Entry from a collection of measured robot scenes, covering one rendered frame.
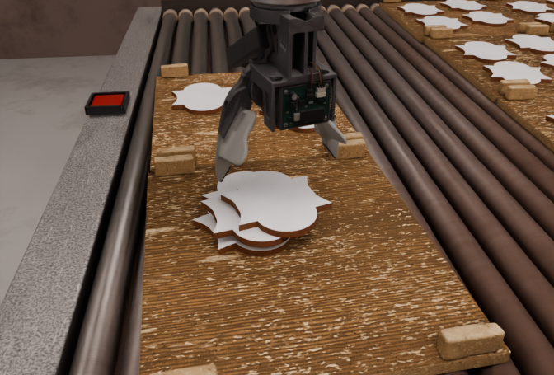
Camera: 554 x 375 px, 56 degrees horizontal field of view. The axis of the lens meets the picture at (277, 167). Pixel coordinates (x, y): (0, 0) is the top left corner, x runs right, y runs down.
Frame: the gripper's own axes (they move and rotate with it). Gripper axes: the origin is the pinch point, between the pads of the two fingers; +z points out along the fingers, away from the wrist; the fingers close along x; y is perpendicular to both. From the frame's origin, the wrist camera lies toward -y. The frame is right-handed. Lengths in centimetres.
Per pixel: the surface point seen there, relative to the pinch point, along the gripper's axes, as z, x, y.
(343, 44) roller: 11, 49, -72
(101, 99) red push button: 9, -16, -53
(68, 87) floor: 102, -23, -320
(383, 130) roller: 10.4, 30.1, -21.6
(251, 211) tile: 4.5, -3.9, 1.5
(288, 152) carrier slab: 8.5, 9.3, -17.4
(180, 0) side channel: 8, 18, -127
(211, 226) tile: 7.5, -8.3, -1.5
